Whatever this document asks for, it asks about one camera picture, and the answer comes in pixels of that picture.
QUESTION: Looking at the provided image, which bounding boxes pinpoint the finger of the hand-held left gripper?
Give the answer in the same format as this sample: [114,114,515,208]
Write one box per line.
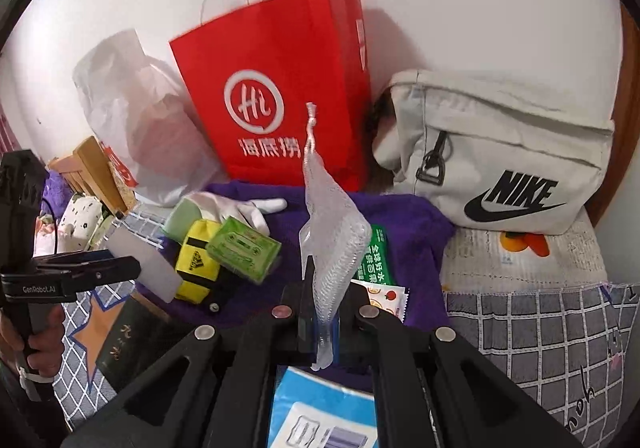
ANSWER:
[35,257,142,299]
[32,249,118,269]

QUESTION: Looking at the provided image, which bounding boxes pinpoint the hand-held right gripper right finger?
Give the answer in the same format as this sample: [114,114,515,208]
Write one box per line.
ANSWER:
[335,281,586,448]

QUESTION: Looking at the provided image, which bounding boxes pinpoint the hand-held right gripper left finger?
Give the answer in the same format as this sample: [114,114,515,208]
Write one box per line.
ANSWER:
[60,255,318,448]

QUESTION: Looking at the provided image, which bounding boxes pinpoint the fruit print wipe packet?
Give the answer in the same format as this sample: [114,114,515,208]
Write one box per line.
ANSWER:
[350,279,410,324]

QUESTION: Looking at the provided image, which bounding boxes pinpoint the green sachet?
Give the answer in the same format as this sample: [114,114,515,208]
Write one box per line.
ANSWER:
[350,225,391,286]

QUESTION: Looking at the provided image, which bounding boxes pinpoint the white mesh soap bag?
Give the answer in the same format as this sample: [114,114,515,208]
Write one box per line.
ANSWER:
[299,102,373,373]

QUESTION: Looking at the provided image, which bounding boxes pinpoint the light green cassette packet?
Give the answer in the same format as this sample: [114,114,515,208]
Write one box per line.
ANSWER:
[205,217,282,285]

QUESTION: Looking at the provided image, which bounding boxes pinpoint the yellow mini pouch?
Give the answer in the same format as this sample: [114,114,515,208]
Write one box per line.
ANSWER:
[174,219,223,304]

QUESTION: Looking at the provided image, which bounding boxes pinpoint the white glove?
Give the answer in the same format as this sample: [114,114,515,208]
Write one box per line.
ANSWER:
[192,192,288,239]

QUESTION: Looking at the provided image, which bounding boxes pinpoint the person's left hand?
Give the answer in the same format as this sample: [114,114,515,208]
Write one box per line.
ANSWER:
[0,308,66,379]

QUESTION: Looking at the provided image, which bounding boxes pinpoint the pink patterned cloth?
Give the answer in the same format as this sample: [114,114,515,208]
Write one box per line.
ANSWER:
[35,215,66,256]

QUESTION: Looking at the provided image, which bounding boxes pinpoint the white sponge block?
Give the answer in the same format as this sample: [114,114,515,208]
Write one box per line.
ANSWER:
[106,223,185,303]

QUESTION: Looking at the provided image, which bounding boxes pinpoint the white dotted pillow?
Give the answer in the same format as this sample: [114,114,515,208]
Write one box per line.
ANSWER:
[57,193,111,254]

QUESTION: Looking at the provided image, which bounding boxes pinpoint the purple plush toy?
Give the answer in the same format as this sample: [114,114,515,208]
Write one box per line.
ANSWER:
[42,175,76,214]

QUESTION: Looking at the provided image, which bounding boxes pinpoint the patterned book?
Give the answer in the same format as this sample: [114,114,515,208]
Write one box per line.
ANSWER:
[107,173,140,211]

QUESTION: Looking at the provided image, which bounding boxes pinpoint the dark rectangular box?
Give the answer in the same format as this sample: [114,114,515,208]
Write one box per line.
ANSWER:
[95,295,201,391]

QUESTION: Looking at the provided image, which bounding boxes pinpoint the blue tissue pack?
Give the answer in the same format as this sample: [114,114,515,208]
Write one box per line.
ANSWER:
[266,365,378,448]

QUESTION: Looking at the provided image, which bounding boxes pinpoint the wooden headboard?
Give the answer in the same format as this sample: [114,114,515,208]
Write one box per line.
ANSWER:
[47,135,138,216]

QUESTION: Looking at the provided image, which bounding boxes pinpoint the purple towel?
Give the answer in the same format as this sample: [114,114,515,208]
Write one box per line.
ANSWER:
[132,181,456,379]

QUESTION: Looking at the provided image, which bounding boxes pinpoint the white plastic shopping bag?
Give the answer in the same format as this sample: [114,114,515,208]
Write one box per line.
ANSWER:
[72,28,231,206]

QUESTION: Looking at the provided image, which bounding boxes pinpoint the grey waist bag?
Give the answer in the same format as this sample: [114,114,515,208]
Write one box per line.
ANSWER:
[372,69,616,235]

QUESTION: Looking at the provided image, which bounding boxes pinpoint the red paper bag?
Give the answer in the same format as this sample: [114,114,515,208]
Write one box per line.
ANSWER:
[169,0,373,193]

